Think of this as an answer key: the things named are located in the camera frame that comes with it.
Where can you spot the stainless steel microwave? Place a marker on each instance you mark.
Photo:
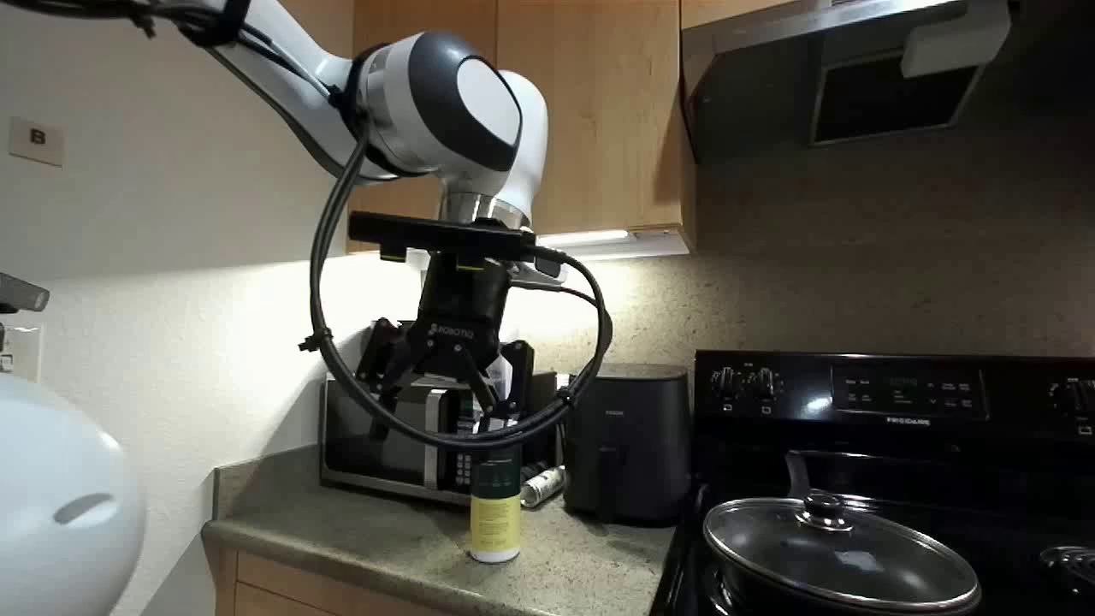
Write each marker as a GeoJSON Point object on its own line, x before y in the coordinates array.
{"type": "Point", "coordinates": [359, 453]}

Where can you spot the range hood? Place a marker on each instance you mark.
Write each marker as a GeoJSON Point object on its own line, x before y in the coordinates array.
{"type": "Point", "coordinates": [813, 73]}

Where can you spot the wall outlet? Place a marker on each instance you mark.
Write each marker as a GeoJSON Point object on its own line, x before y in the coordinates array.
{"type": "Point", "coordinates": [35, 140]}

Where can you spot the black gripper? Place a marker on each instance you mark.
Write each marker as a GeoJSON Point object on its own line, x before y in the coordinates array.
{"type": "Point", "coordinates": [460, 326]}

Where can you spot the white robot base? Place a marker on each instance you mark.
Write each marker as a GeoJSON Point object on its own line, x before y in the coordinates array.
{"type": "Point", "coordinates": [71, 509]}

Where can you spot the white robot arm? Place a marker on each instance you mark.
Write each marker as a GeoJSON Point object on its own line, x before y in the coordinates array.
{"type": "Point", "coordinates": [420, 103]}

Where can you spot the black pan with glass lid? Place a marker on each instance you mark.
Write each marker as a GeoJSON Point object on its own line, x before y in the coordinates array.
{"type": "Point", "coordinates": [810, 554]}

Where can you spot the wooden upper cabinets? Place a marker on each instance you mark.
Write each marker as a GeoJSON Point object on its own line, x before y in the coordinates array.
{"type": "Point", "coordinates": [619, 172]}

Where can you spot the small spray can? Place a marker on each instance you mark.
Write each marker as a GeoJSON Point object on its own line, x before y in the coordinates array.
{"type": "Point", "coordinates": [541, 487]}

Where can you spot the black air fryer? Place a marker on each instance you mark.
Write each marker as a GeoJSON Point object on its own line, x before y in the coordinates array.
{"type": "Point", "coordinates": [627, 446]}

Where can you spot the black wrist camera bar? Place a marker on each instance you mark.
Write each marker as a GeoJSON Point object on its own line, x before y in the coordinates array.
{"type": "Point", "coordinates": [397, 236]}

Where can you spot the white yellow canister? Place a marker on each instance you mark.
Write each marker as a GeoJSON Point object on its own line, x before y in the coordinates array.
{"type": "Point", "coordinates": [493, 509]}

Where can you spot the black electric stove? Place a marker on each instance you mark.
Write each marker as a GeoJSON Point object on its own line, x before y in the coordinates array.
{"type": "Point", "coordinates": [987, 453]}

